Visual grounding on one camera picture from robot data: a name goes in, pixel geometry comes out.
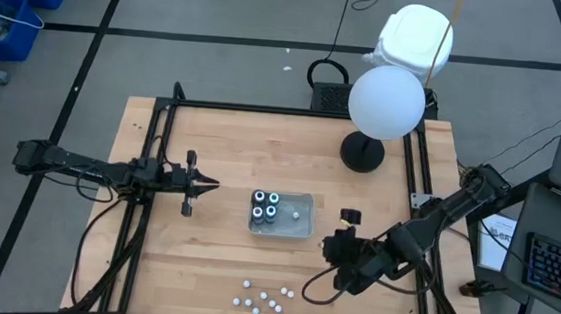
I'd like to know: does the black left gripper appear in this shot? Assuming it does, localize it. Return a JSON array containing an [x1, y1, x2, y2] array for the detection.
[[155, 148, 223, 220]]

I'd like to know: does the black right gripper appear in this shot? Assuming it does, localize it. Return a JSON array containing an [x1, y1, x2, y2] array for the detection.
[[320, 208, 397, 297]]

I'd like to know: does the grey plastic tray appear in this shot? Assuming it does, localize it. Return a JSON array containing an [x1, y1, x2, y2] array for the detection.
[[246, 188, 318, 241]]

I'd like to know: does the black perforated box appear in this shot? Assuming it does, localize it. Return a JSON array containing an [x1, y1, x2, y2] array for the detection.
[[309, 78, 441, 122]]

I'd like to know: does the white globe lamp black base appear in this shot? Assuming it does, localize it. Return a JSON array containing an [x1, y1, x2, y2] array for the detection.
[[338, 61, 430, 179]]

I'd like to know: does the white printed paper sheet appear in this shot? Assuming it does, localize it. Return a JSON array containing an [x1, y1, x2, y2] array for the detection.
[[474, 211, 521, 275]]

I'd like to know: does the grey desk with keyboard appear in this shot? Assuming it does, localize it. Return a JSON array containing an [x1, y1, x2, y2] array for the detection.
[[497, 180, 561, 314]]

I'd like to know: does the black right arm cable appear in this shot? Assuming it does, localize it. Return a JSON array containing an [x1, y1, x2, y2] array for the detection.
[[300, 258, 436, 314]]

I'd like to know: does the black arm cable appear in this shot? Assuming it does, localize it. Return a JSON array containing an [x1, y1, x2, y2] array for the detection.
[[300, 258, 436, 314], [67, 193, 126, 311]]

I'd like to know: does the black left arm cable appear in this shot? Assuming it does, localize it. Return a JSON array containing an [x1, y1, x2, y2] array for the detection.
[[67, 193, 126, 311]]

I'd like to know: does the black looped floor cable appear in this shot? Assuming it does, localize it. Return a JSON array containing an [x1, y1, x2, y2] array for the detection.
[[305, 0, 357, 92]]

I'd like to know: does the yellow hanging cord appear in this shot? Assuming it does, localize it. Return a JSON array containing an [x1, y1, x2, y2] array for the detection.
[[423, 0, 468, 92]]

